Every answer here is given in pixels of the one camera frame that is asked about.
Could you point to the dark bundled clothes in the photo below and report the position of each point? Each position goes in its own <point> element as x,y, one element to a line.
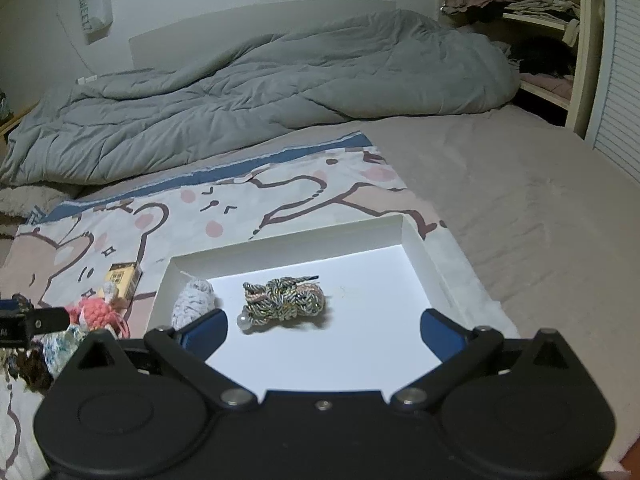
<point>542,55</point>

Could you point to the pink folded cloth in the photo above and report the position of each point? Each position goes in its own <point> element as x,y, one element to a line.
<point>550,85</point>

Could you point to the bear printed blanket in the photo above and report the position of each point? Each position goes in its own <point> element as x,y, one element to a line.
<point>300,195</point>

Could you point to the pink knitted hair accessory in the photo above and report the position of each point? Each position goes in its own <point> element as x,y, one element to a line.
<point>95,312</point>

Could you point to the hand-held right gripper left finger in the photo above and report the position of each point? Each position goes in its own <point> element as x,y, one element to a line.
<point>207,332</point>

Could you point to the beige fluffy blanket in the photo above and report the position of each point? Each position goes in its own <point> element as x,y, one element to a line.
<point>30,202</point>

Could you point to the floral fabric scrunchie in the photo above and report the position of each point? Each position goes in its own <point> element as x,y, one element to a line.
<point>60,347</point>

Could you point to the grey duvet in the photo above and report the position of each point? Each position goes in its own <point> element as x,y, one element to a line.
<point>250,95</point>

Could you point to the white louvered door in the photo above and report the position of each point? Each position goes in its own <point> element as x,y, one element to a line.
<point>620,70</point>

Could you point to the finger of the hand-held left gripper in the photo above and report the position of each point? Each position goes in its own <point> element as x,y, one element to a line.
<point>50,318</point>

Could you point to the beige folded clothes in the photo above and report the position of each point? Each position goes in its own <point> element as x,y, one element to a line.
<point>542,7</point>

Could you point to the beige bed sheet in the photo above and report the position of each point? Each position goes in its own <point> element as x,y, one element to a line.
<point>525,210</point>

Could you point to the small yellow box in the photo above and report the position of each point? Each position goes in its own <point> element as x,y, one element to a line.
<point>122,280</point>

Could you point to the white crochet scrunchie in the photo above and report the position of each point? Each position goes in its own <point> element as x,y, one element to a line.
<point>192,300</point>

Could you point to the cream shelf unit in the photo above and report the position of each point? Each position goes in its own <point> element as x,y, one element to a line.
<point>582,50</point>

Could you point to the dark brown hair claw clip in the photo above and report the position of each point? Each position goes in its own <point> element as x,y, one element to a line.
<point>32,370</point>

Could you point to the white shallow cardboard box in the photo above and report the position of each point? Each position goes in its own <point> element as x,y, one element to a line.
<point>360,280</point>

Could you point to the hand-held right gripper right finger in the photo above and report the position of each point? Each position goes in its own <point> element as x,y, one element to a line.
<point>440,332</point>

